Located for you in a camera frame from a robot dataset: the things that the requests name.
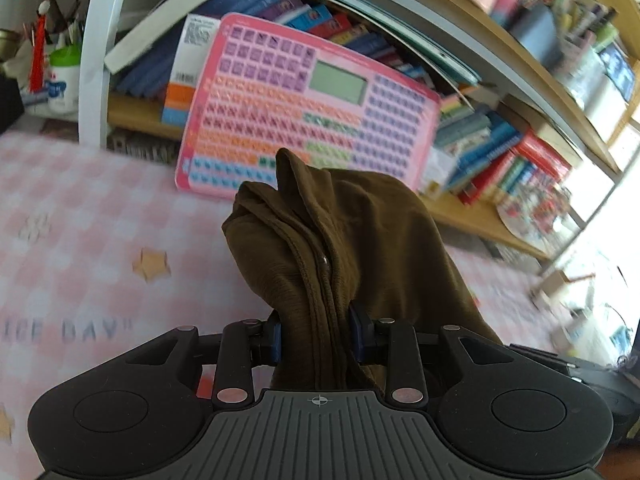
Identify brass bowl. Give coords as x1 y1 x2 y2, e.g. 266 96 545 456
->
0 28 23 63

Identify white orange book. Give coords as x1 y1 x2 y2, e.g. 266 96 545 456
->
160 14 220 128

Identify brown corduroy trousers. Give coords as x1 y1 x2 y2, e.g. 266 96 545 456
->
222 149 495 391

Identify pink learning keyboard toy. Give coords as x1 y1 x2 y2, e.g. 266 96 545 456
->
175 13 440 198

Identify white plastic jar green lid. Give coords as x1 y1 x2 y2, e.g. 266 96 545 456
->
47 44 81 114

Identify pink checked desk mat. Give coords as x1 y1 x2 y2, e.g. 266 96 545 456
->
1 132 568 479

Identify wooden lower shelf board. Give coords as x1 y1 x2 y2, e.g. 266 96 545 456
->
106 91 551 261

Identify colourful bead ornament tree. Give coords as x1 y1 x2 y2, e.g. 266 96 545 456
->
497 182 570 257

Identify white shelf post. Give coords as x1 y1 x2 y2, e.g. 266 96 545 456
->
78 0 124 148

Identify red thick dictionary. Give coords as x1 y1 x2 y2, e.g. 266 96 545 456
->
457 130 572 205

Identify red tassel charm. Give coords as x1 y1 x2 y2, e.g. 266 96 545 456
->
28 0 50 93

